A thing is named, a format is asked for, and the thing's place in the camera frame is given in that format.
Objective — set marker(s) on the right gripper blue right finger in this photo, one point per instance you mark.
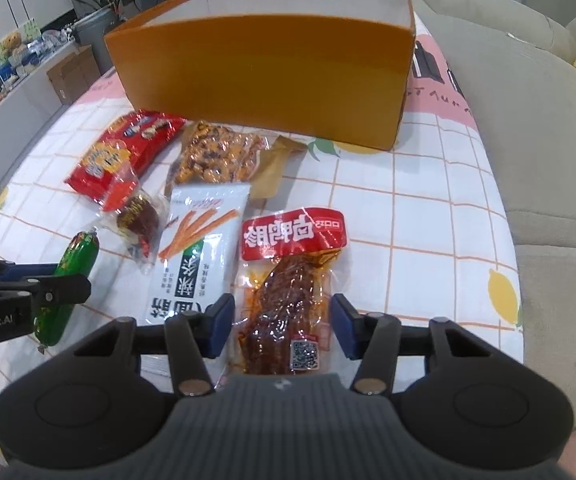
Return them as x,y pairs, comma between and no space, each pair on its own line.
371,339

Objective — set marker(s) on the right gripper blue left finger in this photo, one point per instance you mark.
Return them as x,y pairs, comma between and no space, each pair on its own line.
191,338

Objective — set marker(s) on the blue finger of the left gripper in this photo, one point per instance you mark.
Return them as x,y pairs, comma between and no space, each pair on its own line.
25,281

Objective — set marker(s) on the green sausage stick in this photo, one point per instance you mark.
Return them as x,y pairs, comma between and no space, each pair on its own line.
71,287

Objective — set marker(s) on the white breadstick snack bag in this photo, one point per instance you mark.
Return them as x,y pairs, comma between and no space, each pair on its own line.
195,264

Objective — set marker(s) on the red duck meat vacuum pack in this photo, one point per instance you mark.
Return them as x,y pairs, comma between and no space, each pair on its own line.
286,262

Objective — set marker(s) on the dark candy clear wrapper pack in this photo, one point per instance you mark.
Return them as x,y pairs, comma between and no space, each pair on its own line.
136,216

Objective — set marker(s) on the lemon grid tablecloth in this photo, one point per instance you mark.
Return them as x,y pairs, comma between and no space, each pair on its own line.
427,228

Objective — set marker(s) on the red peanut snack bag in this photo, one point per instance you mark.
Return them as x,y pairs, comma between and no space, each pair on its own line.
135,138

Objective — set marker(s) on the clear mixed nuts pack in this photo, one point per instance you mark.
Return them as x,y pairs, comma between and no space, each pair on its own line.
216,154

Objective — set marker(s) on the brown cardboard carton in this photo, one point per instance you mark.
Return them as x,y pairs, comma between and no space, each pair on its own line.
74,75

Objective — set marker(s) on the potted green plant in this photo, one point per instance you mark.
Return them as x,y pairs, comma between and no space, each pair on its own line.
98,15

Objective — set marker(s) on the beige sofa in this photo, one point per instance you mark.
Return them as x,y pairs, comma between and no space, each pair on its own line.
515,67

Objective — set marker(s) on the orange cardboard box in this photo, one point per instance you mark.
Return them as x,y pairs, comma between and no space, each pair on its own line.
334,69

